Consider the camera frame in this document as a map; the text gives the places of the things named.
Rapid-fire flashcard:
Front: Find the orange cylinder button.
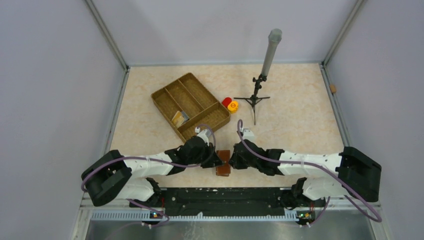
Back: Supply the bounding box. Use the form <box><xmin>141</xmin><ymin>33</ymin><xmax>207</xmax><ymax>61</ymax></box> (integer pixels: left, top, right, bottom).
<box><xmin>227</xmin><ymin>100</ymin><xmax>239</xmax><ymax>114</ymax></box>

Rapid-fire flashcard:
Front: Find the woven brown divided tray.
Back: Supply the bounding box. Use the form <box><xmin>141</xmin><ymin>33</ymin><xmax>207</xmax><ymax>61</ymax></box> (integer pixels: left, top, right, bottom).
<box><xmin>151</xmin><ymin>72</ymin><xmax>231</xmax><ymax>143</ymax></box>

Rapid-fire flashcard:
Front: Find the aluminium frame rail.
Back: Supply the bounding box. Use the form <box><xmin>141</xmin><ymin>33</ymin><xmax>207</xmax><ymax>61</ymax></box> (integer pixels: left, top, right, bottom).
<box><xmin>71</xmin><ymin>187</ymin><xmax>392</xmax><ymax>240</ymax></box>

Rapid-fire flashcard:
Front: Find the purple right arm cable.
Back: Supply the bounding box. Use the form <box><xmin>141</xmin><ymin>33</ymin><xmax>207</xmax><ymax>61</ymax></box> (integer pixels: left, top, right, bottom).
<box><xmin>236</xmin><ymin>119</ymin><xmax>383</xmax><ymax>227</ymax></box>

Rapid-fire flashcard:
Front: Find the red cylinder button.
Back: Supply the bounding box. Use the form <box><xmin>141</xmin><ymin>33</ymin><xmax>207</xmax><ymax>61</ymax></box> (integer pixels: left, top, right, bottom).
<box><xmin>221</xmin><ymin>97</ymin><xmax>233</xmax><ymax>108</ymax></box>

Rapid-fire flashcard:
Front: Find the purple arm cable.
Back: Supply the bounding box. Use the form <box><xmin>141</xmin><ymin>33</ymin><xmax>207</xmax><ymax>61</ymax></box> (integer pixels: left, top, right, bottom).
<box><xmin>236</xmin><ymin>119</ymin><xmax>383</xmax><ymax>227</ymax></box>
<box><xmin>80</xmin><ymin>123</ymin><xmax>218</xmax><ymax>228</ymax></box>

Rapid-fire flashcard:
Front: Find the brown leather card holder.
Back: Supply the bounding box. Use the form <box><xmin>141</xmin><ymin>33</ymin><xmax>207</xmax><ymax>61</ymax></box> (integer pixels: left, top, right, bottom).
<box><xmin>215</xmin><ymin>150</ymin><xmax>231</xmax><ymax>177</ymax></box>

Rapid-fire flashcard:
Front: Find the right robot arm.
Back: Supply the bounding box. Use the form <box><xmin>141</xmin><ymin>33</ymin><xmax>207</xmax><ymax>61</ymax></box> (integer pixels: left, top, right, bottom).
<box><xmin>229</xmin><ymin>127</ymin><xmax>382</xmax><ymax>206</ymax></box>

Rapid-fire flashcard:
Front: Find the gold card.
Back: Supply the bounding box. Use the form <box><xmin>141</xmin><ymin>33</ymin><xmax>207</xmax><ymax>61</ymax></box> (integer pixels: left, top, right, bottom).
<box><xmin>171</xmin><ymin>111</ymin><xmax>190</xmax><ymax>128</ymax></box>

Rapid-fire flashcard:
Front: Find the black tripod stand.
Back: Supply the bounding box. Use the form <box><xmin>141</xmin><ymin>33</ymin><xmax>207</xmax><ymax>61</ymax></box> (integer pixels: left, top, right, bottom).
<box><xmin>233</xmin><ymin>74</ymin><xmax>271</xmax><ymax>125</ymax></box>

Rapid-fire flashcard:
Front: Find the grey tube on stand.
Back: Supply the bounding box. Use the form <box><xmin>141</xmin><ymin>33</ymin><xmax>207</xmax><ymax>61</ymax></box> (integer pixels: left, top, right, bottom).
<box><xmin>260</xmin><ymin>28</ymin><xmax>283</xmax><ymax>77</ymax></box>

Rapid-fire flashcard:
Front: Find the small wooden wall block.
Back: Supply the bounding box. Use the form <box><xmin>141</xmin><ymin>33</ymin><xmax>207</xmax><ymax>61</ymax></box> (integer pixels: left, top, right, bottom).
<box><xmin>329</xmin><ymin>84</ymin><xmax>337</xmax><ymax>94</ymax></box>

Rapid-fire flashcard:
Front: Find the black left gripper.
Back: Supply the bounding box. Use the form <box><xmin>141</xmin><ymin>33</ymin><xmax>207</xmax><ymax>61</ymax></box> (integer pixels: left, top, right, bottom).
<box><xmin>187</xmin><ymin>142</ymin><xmax>224</xmax><ymax>169</ymax></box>

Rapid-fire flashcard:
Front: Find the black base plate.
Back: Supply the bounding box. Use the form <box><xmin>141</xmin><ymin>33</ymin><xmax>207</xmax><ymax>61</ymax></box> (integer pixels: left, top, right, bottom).
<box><xmin>143</xmin><ymin>187</ymin><xmax>326</xmax><ymax>217</ymax></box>

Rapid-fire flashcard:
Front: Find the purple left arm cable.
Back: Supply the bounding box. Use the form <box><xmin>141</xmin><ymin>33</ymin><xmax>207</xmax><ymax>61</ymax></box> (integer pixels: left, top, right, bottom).
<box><xmin>80</xmin><ymin>123</ymin><xmax>218</xmax><ymax>228</ymax></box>

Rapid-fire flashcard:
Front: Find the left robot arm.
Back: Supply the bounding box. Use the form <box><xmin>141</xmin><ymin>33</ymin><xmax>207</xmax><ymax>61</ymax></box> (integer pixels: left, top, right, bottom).
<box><xmin>81</xmin><ymin>126</ymin><xmax>224</xmax><ymax>207</ymax></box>

